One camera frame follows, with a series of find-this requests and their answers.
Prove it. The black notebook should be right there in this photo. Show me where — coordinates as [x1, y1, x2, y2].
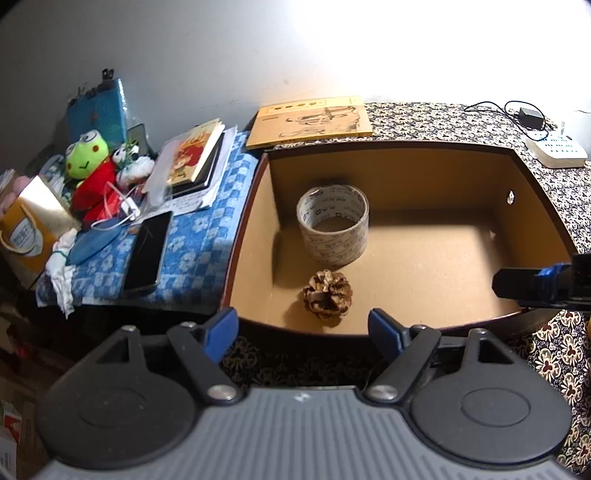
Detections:
[171, 129, 232, 197]

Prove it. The black smartphone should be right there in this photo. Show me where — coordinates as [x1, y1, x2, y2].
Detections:
[122, 210, 174, 296]

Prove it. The white charger cable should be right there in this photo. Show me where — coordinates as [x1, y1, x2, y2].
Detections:
[90, 182, 141, 232]

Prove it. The brown wooden drawer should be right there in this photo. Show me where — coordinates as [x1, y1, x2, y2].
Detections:
[221, 141, 587, 337]

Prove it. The black power cable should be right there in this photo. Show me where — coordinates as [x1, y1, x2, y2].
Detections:
[464, 100, 522, 121]

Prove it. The yellow illustrated book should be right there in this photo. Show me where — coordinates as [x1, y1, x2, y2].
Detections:
[246, 96, 374, 150]

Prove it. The blue tin box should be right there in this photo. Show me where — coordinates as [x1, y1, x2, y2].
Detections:
[67, 78, 127, 148]

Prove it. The white plug cable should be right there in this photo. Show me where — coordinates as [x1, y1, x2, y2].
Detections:
[556, 110, 591, 137]

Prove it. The gold paper gift bag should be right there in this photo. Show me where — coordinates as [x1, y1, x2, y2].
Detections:
[0, 175, 81, 289]

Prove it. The blue checkered cloth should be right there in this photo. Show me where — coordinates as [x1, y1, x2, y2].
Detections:
[37, 131, 259, 315]

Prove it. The black power adapter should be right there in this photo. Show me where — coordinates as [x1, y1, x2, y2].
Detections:
[518, 107, 546, 131]

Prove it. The green frog plush toy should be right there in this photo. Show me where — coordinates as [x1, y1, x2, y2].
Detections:
[65, 130, 118, 223]

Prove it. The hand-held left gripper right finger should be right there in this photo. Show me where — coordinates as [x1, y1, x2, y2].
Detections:
[362, 308, 515, 407]

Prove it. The light blue striped cloth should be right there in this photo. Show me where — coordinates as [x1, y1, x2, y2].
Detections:
[37, 154, 68, 183]

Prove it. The white power strip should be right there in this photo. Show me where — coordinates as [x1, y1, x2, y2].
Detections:
[526, 129, 589, 169]

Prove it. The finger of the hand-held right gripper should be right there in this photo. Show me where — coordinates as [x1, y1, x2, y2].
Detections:
[492, 263, 573, 308]

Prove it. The brown pine cone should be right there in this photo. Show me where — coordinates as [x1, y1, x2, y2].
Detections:
[302, 269, 354, 320]

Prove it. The crumpled white tissue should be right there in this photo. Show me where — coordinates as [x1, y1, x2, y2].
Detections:
[46, 228, 81, 319]

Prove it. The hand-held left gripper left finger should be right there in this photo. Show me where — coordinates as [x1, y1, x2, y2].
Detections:
[95, 307, 243, 407]

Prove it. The pink soft object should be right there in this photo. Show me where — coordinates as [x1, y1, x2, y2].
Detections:
[0, 175, 29, 217]

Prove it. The blue face mask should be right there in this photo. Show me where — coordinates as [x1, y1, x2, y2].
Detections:
[65, 224, 125, 266]

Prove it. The small panda plush toy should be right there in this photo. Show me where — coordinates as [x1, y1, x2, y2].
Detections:
[112, 141, 155, 188]

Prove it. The red cartoon cover book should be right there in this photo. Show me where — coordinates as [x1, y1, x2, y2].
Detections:
[166, 119, 225, 185]

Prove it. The printed packing tape roll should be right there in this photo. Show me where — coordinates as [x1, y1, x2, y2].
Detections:
[296, 184, 370, 267]

